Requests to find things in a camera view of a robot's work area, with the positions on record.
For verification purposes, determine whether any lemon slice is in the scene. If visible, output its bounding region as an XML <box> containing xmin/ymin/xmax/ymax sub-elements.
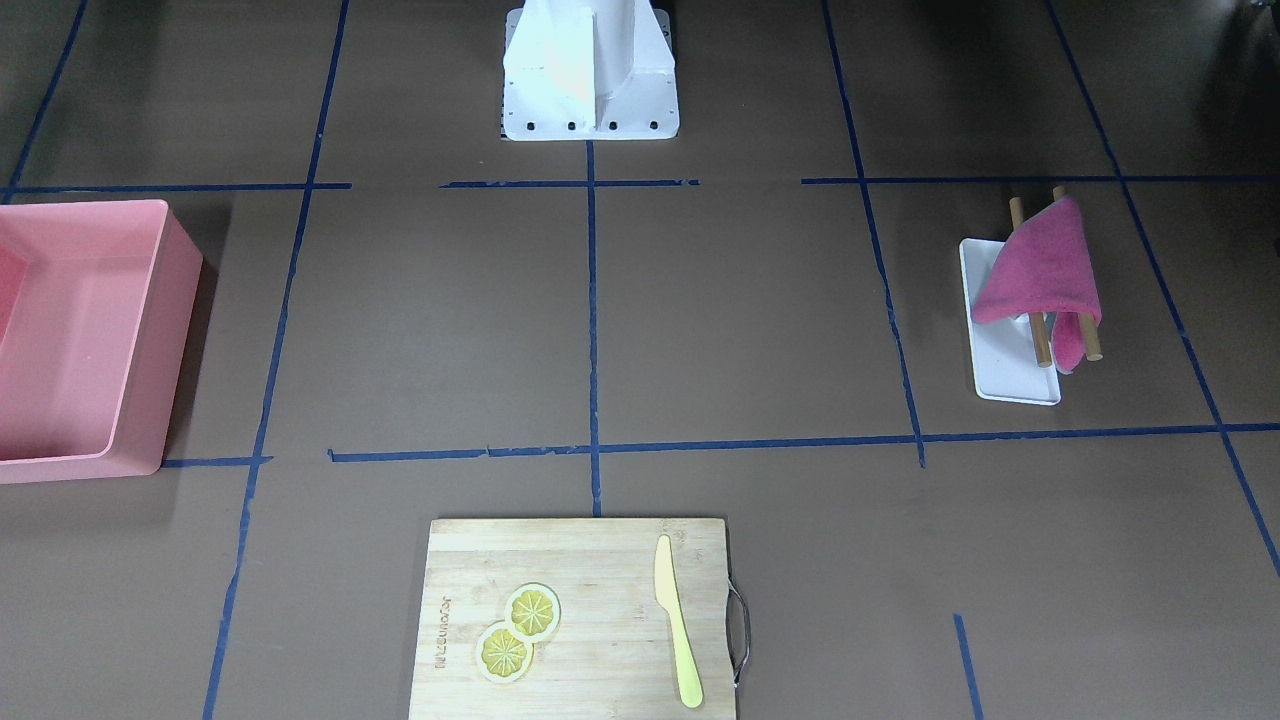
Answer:
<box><xmin>474</xmin><ymin>623</ymin><xmax>535</xmax><ymax>684</ymax></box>
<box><xmin>504</xmin><ymin>582</ymin><xmax>562</xmax><ymax>644</ymax></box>

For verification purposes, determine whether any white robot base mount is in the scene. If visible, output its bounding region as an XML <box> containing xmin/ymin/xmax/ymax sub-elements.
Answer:
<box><xmin>500</xmin><ymin>1</ymin><xmax>681</xmax><ymax>142</ymax></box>

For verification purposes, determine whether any bamboo cutting board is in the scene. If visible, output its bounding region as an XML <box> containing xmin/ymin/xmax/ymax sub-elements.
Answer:
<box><xmin>407</xmin><ymin>518</ymin><xmax>737</xmax><ymax>719</ymax></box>

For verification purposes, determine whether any pink cleaning cloth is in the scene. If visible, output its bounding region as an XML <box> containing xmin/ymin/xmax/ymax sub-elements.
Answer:
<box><xmin>970</xmin><ymin>184</ymin><xmax>1103</xmax><ymax>374</ymax></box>

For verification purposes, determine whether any yellow plastic knife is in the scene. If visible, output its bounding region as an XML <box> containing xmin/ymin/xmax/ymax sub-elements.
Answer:
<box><xmin>653</xmin><ymin>534</ymin><xmax>704</xmax><ymax>708</ymax></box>

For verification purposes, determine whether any white towel rack tray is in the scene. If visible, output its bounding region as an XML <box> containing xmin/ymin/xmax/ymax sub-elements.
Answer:
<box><xmin>959</xmin><ymin>238</ymin><xmax>1061</xmax><ymax>406</ymax></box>

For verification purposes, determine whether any metal cutting board handle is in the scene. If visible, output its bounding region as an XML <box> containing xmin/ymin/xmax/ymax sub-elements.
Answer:
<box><xmin>726</xmin><ymin>575</ymin><xmax>753</xmax><ymax>691</ymax></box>

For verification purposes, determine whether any pink plastic bin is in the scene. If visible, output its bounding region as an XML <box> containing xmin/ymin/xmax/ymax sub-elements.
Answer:
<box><xmin>1</xmin><ymin>199</ymin><xmax>204</xmax><ymax>484</ymax></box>

